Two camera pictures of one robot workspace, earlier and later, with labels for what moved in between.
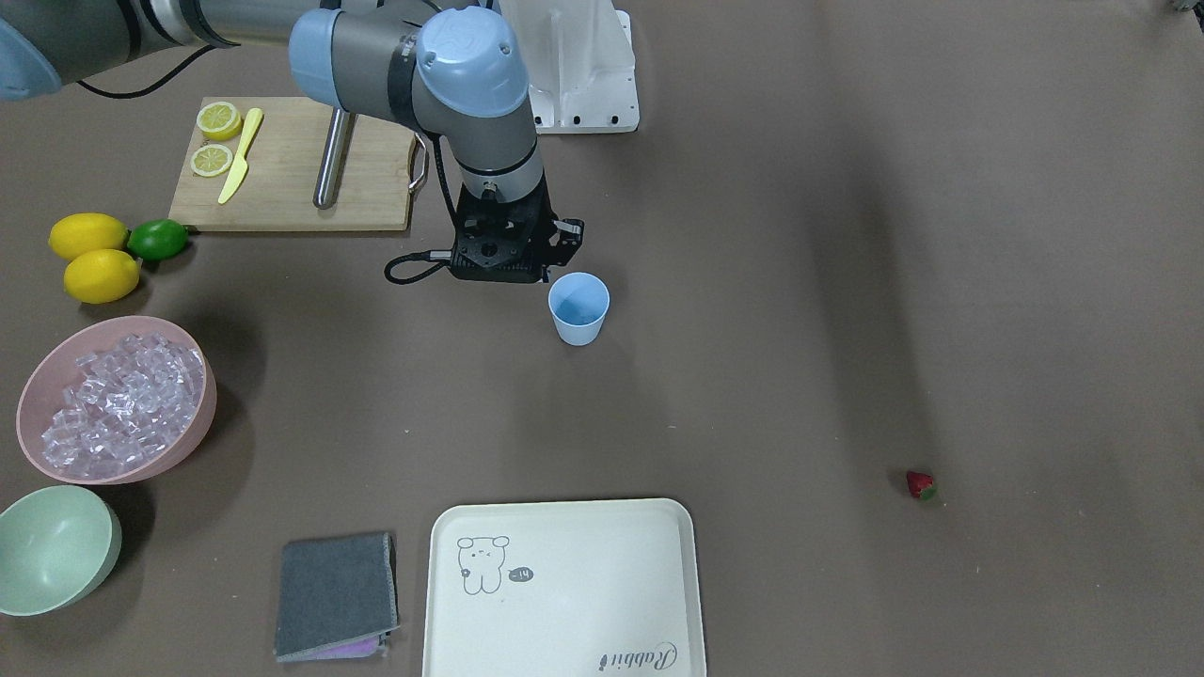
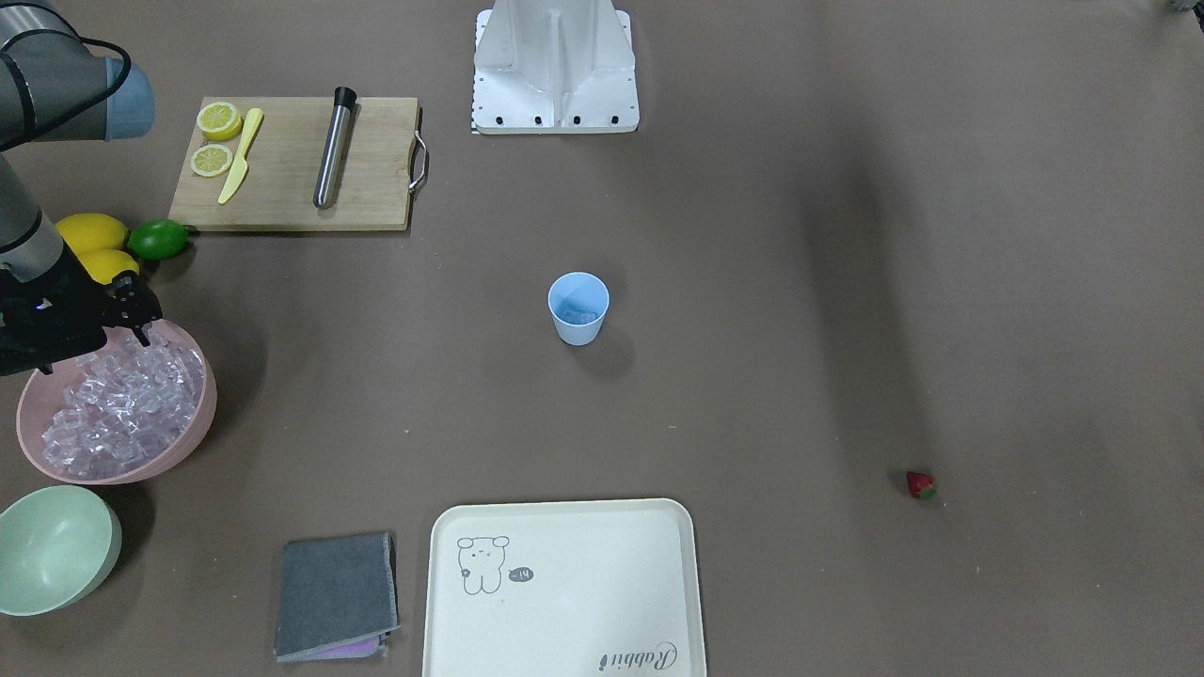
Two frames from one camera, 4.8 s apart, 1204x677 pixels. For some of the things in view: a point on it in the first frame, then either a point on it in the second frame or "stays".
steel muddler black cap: (340, 133) stays
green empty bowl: (57, 546) stays
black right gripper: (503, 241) → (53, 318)
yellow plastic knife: (240, 165) stays
